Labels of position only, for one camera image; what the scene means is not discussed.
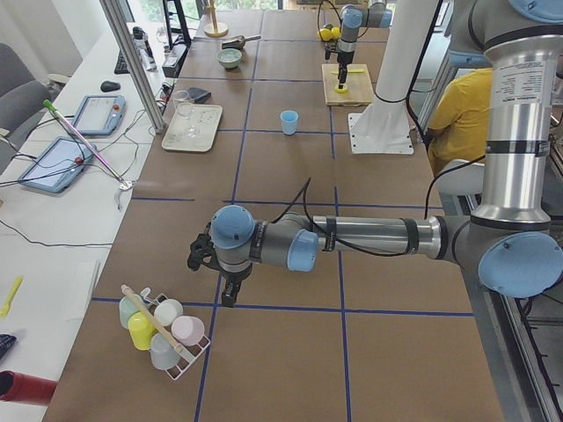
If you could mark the near blue teach pendant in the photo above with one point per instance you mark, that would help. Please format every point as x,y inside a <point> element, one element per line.
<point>57,166</point>

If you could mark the wooden mug tree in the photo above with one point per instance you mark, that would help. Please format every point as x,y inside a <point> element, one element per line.
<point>214,28</point>

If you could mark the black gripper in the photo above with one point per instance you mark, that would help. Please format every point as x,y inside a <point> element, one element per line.
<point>342,59</point>
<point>232,277</point>

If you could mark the white wire cup rack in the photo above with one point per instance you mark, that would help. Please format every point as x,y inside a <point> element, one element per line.
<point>190,354</point>

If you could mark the white cup in rack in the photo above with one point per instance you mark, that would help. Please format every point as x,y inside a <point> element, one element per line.
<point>167,311</point>

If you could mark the yellow cup in rack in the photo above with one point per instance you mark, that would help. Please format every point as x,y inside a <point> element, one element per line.
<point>141,331</point>

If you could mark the grey folded cloth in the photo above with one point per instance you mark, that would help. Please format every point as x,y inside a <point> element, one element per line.
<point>198,95</point>

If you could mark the blue teach pendant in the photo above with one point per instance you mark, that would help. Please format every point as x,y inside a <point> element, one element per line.
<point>57,166</point>
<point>99,115</point>

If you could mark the wooden rack handle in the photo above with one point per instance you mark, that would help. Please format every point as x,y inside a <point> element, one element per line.
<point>130,294</point>

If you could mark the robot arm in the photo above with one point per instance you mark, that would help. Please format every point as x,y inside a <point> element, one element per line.
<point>353,19</point>
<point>505,240</point>

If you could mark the yellow plastic knife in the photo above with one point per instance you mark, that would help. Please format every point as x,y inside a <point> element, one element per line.
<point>336,72</point>

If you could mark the black keyboard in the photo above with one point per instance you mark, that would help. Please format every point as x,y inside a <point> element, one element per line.
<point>120,66</point>

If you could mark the wooden cutting board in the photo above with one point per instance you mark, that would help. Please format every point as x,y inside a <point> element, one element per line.
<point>357,90</point>

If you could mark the far blue teach pendant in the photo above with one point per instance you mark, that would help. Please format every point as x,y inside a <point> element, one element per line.
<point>99,115</point>

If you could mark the green bowl of ice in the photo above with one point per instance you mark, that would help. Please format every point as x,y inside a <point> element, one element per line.
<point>229,58</point>

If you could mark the metal ice scoop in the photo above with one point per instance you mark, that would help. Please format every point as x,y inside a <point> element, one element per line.
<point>238,42</point>

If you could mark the cream bear tray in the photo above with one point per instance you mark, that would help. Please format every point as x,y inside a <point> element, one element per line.
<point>206,119</point>

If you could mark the yellow lemon slice stack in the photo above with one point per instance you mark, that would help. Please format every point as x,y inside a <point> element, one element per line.
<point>340,90</point>

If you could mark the grey office chair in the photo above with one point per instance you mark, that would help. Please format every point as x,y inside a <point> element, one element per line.
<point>22,99</point>

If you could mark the black box device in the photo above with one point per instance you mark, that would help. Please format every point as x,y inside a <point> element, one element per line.
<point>174,61</point>

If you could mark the clear wine glass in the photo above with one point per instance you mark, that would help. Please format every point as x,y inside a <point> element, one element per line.
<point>184,109</point>

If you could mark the green cup in rack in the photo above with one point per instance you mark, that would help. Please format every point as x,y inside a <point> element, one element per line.
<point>126,310</point>

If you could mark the grey cup in rack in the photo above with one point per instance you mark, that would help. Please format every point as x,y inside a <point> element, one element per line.
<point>162,355</point>

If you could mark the person in yellow shirt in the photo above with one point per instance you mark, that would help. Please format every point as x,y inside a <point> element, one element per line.
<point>459,126</point>

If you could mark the black computer mouse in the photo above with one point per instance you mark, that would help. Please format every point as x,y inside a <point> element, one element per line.
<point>109,86</point>

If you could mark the yellow lemon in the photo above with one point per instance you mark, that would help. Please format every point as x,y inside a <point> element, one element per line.
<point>325,33</point>
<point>336,31</point>

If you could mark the light blue cup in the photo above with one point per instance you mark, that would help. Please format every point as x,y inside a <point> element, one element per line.
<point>289,121</point>

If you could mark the aluminium frame post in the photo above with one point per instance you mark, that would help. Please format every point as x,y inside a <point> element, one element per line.
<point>118,25</point>

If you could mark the red cylinder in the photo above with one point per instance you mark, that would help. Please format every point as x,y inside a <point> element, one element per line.
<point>26,389</point>

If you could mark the metal stirring rod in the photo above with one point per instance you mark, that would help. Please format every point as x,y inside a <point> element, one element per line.
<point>124,185</point>

